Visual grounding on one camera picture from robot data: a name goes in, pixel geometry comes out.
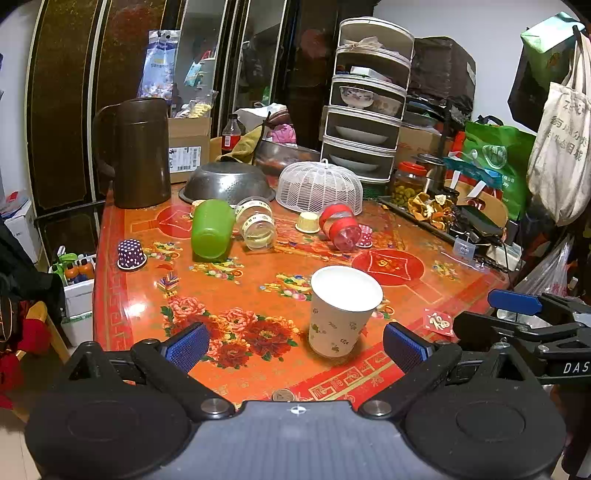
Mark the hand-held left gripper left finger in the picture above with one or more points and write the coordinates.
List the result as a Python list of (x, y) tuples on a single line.
[(187, 347)]

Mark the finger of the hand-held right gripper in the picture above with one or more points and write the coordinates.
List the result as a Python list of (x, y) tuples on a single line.
[(515, 301), (489, 325)]

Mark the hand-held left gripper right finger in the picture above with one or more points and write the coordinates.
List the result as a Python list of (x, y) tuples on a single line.
[(406, 347)]

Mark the green plastic cup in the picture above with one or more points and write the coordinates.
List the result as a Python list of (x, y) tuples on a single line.
[(212, 230)]

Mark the red plastic cup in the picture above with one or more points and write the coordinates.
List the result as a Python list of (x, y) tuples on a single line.
[(340, 226)]

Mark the clear plastic cup yellow label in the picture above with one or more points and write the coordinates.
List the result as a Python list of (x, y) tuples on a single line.
[(256, 226)]

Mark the white patterned paper cup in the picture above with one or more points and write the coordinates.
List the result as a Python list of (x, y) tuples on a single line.
[(339, 323)]

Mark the purple polka dot small cup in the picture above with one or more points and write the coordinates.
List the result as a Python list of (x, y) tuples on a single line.
[(130, 254)]

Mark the red polka dot small cup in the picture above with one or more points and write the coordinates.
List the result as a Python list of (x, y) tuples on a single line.
[(365, 236)]

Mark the pale small cup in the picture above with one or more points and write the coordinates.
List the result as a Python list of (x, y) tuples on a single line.
[(196, 206)]

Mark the yellow small cup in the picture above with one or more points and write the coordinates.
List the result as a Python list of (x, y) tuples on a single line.
[(308, 222)]

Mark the red square sticker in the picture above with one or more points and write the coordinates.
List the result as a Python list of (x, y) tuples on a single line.
[(437, 321)]

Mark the clear plastic bag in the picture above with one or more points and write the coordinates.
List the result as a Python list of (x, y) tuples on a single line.
[(549, 272)]

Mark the black tray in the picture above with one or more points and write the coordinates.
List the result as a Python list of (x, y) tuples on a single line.
[(475, 228)]

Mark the red floral tablecloth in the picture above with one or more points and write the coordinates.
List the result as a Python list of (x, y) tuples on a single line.
[(258, 286)]

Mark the wooden chair back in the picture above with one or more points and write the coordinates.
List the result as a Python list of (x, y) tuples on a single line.
[(485, 203)]

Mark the coin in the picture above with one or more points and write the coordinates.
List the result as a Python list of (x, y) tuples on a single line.
[(283, 395)]

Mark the white bin with bottles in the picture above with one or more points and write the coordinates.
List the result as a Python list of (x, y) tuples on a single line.
[(78, 295)]

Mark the dried orange peels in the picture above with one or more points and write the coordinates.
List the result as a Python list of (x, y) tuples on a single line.
[(431, 210)]

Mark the green shopping bag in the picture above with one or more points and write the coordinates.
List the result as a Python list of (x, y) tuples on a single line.
[(501, 157)]

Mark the metal canister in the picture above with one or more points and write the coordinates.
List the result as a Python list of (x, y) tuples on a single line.
[(432, 173)]

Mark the white tote bag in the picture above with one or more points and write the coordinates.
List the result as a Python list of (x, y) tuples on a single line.
[(558, 152)]

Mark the glass jar red lid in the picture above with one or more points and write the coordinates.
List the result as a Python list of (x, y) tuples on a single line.
[(408, 184)]

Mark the red garment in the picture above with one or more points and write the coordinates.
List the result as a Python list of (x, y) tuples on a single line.
[(27, 337)]

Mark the metal colander bowl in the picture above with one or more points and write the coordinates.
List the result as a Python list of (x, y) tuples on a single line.
[(226, 182)]

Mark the dark jacket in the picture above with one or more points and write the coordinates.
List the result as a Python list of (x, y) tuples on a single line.
[(23, 272)]

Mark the white mesh food cover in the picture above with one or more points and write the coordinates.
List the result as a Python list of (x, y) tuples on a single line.
[(318, 187)]

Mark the white plate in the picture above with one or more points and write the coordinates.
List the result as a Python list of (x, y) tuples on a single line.
[(360, 134), (353, 165)]

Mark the cardboard box with label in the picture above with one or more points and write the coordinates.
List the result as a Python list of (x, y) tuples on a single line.
[(189, 147)]

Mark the brown plastic pitcher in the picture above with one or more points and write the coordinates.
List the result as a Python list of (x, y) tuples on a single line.
[(138, 152)]

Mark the white cardboard box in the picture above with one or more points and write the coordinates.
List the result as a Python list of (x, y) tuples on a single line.
[(21, 226)]

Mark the yellow green cloth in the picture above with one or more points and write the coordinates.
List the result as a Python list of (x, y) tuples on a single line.
[(244, 145)]

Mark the large metal basin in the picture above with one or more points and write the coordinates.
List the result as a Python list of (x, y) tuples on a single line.
[(286, 157)]

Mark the cola bottle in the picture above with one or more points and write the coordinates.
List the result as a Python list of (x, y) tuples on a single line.
[(230, 136)]

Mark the brown patterned bowl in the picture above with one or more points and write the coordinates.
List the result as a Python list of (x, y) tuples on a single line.
[(388, 106)]

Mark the pink cloth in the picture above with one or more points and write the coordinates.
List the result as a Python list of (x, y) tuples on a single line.
[(282, 134)]

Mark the black fabric case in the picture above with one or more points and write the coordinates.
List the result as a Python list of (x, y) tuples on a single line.
[(441, 74)]

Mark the green black gift bag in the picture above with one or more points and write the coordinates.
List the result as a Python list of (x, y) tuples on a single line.
[(540, 55)]

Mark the blue patterned bowl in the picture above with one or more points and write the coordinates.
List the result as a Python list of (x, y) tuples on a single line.
[(355, 98)]

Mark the white tiered dish rack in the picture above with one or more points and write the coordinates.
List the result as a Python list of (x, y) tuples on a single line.
[(367, 60)]

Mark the dark wooden wardrobe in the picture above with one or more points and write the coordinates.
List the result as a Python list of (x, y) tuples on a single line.
[(64, 92)]

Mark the blue white snack bag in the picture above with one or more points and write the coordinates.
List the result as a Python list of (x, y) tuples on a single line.
[(159, 64)]

